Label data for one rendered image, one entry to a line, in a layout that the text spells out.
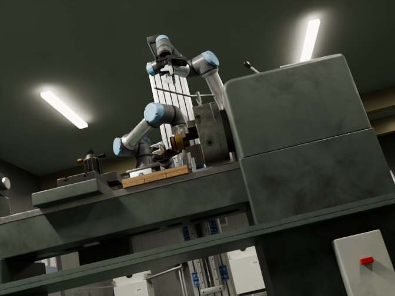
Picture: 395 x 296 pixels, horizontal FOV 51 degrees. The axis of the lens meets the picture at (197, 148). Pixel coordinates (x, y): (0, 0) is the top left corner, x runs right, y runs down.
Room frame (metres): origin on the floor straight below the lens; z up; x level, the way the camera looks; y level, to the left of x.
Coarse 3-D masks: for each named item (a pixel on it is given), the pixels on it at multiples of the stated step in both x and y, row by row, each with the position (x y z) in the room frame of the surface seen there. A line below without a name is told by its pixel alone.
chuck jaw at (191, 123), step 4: (192, 120) 1.82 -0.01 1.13; (196, 120) 1.80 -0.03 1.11; (200, 120) 1.80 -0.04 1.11; (188, 124) 1.82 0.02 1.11; (192, 124) 1.82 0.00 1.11; (184, 128) 1.87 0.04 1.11; (188, 128) 1.82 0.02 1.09; (192, 128) 1.83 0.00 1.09; (196, 128) 1.84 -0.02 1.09; (184, 132) 1.89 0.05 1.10; (188, 132) 1.86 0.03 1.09; (192, 132) 1.86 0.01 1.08; (196, 132) 1.87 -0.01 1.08; (184, 136) 1.89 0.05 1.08; (188, 136) 1.89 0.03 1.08; (192, 136) 1.89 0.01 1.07; (196, 136) 1.90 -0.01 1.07; (184, 140) 1.91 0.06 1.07
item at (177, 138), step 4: (172, 136) 1.93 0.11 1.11; (176, 136) 1.91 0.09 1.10; (180, 136) 1.91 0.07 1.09; (172, 140) 1.91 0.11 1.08; (176, 140) 1.91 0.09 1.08; (180, 140) 1.91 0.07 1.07; (188, 140) 1.92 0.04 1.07; (172, 144) 1.92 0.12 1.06; (176, 144) 1.92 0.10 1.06; (180, 144) 1.92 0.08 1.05; (184, 144) 1.93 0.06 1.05; (188, 144) 1.94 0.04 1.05; (172, 148) 1.93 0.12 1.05; (176, 148) 1.94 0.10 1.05; (180, 148) 1.94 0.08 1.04; (184, 148) 1.93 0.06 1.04
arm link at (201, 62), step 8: (200, 56) 2.29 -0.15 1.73; (208, 56) 2.27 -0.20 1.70; (192, 64) 2.33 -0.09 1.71; (200, 64) 2.31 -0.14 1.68; (208, 64) 2.30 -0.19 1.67; (216, 64) 2.31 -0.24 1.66; (200, 72) 2.35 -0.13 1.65; (208, 72) 2.32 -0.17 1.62; (216, 72) 2.35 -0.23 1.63; (208, 80) 2.36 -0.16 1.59; (216, 80) 2.36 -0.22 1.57; (216, 88) 2.37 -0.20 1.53; (216, 96) 2.40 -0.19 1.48
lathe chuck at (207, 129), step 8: (208, 104) 1.85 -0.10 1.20; (200, 112) 1.81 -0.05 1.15; (208, 112) 1.80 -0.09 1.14; (208, 120) 1.79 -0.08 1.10; (200, 128) 1.79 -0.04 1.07; (208, 128) 1.79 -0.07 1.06; (200, 136) 1.80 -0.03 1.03; (208, 136) 1.80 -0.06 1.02; (216, 136) 1.81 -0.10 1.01; (200, 144) 1.82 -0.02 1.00; (216, 144) 1.83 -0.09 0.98; (208, 152) 1.85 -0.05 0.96; (216, 152) 1.85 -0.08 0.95; (208, 160) 1.89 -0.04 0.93; (216, 160) 1.91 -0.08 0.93
